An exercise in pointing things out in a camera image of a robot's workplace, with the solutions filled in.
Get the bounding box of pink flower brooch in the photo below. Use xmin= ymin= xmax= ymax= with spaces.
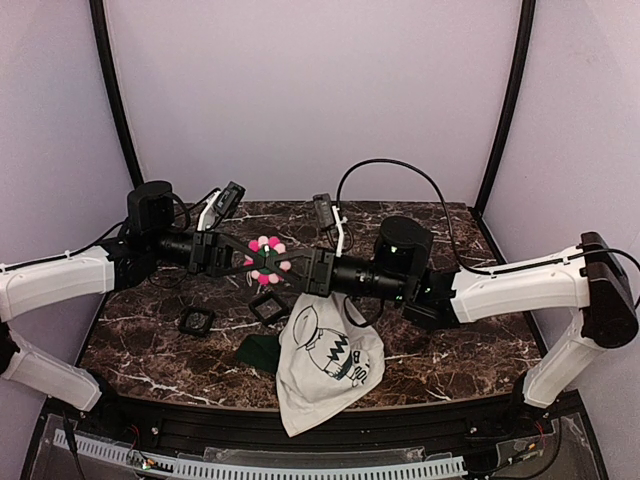
xmin=243 ymin=235 xmax=292 ymax=285

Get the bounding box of white and green garment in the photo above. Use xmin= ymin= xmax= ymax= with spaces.
xmin=235 ymin=293 xmax=385 ymax=437

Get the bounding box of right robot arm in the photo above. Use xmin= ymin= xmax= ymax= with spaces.
xmin=276 ymin=217 xmax=639 ymax=411

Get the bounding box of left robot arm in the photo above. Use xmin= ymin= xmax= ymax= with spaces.
xmin=1 ymin=180 xmax=291 ymax=412

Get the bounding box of black square box left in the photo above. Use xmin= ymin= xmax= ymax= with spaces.
xmin=178 ymin=307 xmax=216 ymax=337

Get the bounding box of left camera black cable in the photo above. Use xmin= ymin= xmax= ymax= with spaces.
xmin=169 ymin=187 xmax=221 ymax=231

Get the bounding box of camera black cable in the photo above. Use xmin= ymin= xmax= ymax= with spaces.
xmin=169 ymin=187 xmax=221 ymax=231
xmin=335 ymin=158 xmax=501 ymax=274

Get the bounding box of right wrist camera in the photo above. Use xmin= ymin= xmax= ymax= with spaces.
xmin=312 ymin=193 xmax=346 ymax=256

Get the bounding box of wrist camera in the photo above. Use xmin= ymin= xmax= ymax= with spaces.
xmin=312 ymin=193 xmax=346 ymax=256
xmin=196 ymin=181 xmax=246 ymax=231

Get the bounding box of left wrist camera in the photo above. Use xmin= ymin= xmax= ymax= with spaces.
xmin=196 ymin=181 xmax=246 ymax=231

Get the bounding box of right camera black cable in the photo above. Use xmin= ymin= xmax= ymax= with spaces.
xmin=335 ymin=158 xmax=501 ymax=274

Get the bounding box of black aluminium front rail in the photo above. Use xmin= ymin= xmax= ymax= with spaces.
xmin=79 ymin=394 xmax=556 ymax=454

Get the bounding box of white slotted cable duct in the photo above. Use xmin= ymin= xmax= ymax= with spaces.
xmin=73 ymin=434 xmax=468 ymax=479

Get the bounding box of left black frame post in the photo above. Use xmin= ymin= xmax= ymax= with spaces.
xmin=88 ymin=0 xmax=145 ymax=190

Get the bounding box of black frame post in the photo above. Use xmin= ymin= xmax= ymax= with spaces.
xmin=88 ymin=0 xmax=145 ymax=190
xmin=473 ymin=0 xmax=537 ymax=217

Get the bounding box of right black frame post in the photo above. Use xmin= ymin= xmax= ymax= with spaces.
xmin=473 ymin=0 xmax=537 ymax=217

